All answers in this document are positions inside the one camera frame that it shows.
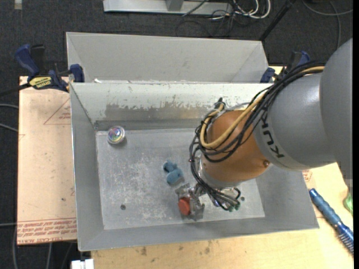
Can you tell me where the grey metal bin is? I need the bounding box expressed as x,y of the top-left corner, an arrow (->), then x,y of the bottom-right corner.
66,31 -> 320,252

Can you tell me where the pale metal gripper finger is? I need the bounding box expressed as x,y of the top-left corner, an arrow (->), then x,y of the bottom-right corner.
175,184 -> 195,198
182,202 -> 206,222

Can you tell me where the red round block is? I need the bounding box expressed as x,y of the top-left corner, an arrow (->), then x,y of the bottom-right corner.
178,197 -> 192,216

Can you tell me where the blue toy figure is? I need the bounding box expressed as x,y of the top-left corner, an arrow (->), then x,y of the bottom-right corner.
163,161 -> 184,185

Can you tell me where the clear glass dome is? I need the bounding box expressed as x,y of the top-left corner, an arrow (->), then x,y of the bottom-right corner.
106,125 -> 126,145

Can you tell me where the brown cardboard board, red print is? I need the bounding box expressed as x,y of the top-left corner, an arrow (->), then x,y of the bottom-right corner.
16,76 -> 78,246

